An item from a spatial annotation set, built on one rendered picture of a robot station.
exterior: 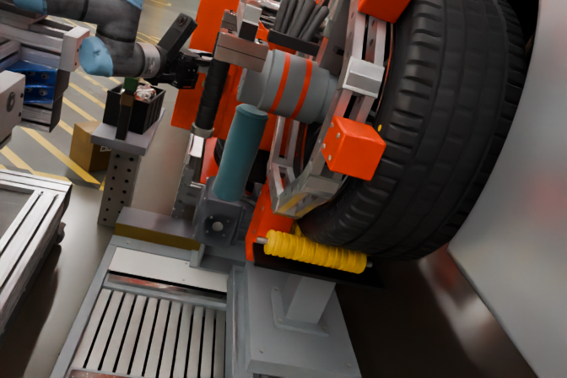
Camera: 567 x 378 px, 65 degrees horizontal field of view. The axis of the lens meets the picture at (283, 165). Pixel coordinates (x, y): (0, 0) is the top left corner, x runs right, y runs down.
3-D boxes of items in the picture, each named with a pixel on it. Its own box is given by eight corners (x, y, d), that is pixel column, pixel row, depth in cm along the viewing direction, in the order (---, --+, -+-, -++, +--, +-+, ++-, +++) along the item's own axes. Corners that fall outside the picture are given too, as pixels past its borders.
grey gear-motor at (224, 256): (297, 304, 156) (332, 220, 144) (177, 280, 147) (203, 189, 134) (291, 271, 173) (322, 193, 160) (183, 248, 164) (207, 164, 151)
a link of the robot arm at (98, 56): (100, 40, 84) (94, 83, 87) (149, 45, 92) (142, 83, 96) (78, 26, 87) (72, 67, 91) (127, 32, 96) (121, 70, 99)
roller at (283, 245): (369, 281, 109) (379, 261, 107) (253, 256, 103) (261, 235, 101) (363, 266, 114) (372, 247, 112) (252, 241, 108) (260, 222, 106)
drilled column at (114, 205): (123, 229, 176) (144, 132, 161) (96, 223, 174) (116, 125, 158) (128, 215, 185) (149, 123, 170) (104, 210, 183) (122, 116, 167)
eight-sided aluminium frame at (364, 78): (308, 262, 90) (424, -14, 70) (277, 256, 88) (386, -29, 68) (282, 155, 139) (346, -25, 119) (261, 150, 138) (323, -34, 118)
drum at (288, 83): (326, 137, 101) (348, 78, 95) (234, 110, 96) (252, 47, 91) (315, 116, 113) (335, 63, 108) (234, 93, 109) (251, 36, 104)
